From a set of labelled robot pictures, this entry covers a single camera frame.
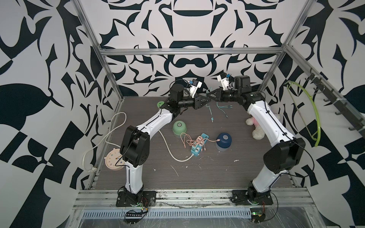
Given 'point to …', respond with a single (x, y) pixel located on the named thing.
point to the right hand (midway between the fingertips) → (208, 92)
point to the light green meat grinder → (178, 127)
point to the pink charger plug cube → (199, 139)
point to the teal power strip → (196, 147)
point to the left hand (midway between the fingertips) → (209, 96)
